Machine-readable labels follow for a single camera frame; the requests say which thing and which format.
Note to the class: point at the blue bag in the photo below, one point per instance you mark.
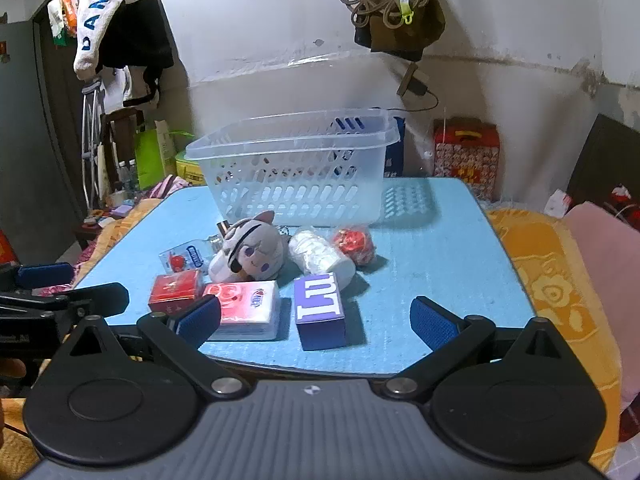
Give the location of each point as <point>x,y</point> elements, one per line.
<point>395,150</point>

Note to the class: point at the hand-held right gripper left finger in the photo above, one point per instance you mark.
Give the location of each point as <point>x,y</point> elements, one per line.
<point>200,317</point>

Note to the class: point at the metal crutches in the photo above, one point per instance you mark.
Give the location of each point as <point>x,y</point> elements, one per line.
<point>91,135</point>

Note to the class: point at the water bottle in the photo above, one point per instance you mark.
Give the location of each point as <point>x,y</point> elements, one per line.
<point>132,172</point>
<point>121,175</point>

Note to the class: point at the clear plastic basket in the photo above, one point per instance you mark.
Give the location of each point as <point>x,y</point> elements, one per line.
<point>300,195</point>

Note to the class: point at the wooden chair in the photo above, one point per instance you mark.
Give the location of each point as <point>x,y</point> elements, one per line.
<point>122,130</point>

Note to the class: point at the black garment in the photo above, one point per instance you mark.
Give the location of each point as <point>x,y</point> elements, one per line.
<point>135,35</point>

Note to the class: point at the grey-haired plush doll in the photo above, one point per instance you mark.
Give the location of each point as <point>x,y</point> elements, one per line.
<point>255,252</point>

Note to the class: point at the yellow-green box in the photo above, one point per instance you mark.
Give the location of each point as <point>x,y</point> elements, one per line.
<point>189,170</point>

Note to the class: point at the pink floral blanket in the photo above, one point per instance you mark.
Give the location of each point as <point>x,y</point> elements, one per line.
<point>165,187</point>

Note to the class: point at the purple box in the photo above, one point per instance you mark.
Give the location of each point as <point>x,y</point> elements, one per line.
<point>317,305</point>

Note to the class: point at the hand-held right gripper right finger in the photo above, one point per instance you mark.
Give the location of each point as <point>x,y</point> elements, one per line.
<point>432,322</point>

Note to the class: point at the olive hanging bag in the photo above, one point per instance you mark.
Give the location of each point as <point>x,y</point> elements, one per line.
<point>425,30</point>

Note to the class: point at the green shopping bag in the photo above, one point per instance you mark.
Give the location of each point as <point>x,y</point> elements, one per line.
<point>147,160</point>

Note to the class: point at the orange and white plastic bag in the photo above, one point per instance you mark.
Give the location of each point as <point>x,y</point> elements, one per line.
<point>65,15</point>

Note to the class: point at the dark headboard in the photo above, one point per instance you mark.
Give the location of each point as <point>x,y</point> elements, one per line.
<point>605,160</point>

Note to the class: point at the orange floral blanket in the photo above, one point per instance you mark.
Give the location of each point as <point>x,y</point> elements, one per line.
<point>555,280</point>

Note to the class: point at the pink pillow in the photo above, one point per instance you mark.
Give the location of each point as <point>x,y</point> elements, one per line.
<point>610,280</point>

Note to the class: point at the clear packet with blue label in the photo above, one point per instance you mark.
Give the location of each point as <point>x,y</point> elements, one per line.
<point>187,255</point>

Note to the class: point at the red plush item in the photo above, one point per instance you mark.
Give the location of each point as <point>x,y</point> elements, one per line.
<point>622,200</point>

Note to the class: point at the red and white tissue pack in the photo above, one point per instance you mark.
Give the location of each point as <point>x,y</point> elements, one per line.
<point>245,305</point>

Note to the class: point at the red gift box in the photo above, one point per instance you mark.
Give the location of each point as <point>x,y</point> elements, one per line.
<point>465,160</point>

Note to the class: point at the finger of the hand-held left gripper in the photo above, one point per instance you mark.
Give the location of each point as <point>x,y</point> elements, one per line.
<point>100,297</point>
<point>42,275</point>

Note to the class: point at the white sweater with blue letters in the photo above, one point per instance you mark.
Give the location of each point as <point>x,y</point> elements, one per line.
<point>100,10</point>

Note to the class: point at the black power adapter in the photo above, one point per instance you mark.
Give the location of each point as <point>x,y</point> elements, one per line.
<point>415,85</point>

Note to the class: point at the dark door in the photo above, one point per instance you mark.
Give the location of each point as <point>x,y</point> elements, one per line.
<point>30,135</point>

